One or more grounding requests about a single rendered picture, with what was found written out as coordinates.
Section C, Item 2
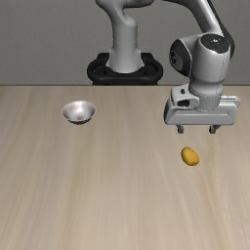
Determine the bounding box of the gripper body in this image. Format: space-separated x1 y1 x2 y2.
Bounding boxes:
163 84 242 127

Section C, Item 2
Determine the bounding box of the yellow mango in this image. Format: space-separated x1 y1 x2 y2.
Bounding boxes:
181 146 201 167

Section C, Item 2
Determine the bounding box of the silver bowl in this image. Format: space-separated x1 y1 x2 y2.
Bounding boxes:
61 100 98 126

